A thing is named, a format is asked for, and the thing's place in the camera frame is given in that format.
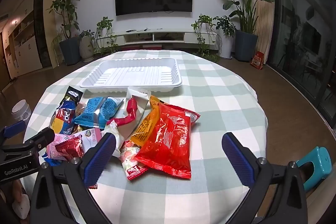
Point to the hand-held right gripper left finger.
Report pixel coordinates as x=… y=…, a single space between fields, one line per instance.
x=98 y=158

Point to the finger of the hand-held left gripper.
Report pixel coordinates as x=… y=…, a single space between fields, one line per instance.
x=13 y=129
x=40 y=137

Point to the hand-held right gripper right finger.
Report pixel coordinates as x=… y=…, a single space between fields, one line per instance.
x=237 y=158

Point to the pink snack packet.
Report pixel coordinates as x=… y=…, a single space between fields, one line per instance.
x=59 y=141

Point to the white and pink packet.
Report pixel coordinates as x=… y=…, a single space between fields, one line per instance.
x=90 y=136

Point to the small dark red packet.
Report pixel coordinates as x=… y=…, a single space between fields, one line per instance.
x=69 y=149

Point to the white snack packet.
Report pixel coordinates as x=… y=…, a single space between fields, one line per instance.
x=118 y=134

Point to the strawberry print snack packet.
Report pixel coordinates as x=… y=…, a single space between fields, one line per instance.
x=130 y=158

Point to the blue cookie packet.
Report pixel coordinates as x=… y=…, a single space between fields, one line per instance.
x=64 y=116

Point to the light blue snack packet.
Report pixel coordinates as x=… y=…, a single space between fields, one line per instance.
x=99 y=111

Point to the black sesame powder packet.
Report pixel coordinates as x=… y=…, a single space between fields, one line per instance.
x=72 y=95

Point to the orange snack packet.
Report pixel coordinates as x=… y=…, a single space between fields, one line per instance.
x=147 y=127

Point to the large red snack bag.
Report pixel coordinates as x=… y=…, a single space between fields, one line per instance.
x=168 y=140

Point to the white packet with red ribbon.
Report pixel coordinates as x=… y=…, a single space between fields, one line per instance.
x=139 y=98

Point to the white plastic tray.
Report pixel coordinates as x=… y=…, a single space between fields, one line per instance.
x=136 y=74

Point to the white trash can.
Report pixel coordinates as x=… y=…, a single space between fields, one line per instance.
x=21 y=112

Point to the white shelf cabinet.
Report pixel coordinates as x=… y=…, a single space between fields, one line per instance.
x=25 y=50

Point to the teal plastic stool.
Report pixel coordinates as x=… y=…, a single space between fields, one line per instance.
x=319 y=161

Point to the tall plant in blue pot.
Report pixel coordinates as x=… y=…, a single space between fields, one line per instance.
x=69 y=52

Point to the plant in ribbed white pot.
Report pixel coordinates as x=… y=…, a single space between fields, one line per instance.
x=85 y=49

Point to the red bag on floor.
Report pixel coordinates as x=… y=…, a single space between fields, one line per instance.
x=257 y=61

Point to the large-leaf plant in dark pot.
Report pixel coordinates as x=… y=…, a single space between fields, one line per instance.
x=245 y=45

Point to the leafy plant in white pot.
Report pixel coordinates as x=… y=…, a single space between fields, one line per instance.
x=225 y=45

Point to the trailing green plant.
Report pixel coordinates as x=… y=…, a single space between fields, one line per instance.
x=105 y=27

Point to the beige curtain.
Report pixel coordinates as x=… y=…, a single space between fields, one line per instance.
x=266 y=29

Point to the trailing plant on stand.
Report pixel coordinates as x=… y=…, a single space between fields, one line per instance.
x=203 y=22

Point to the sliding glass door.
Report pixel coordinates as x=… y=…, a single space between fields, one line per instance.
x=296 y=29

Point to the white television cabinet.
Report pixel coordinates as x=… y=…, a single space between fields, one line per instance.
x=168 y=33

